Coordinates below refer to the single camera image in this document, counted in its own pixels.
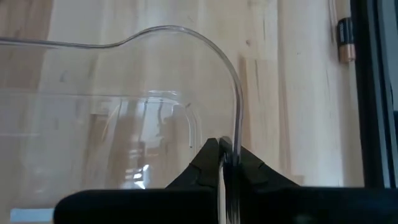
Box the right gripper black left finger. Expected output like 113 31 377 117
53 138 221 224

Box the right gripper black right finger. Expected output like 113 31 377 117
238 145 398 224

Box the clear plastic container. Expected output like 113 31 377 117
0 25 244 224

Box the pale blue tape piece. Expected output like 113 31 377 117
9 207 55 223

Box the black copper battery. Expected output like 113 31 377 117
336 17 356 64

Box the black table frame rail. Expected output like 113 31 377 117
349 0 398 189

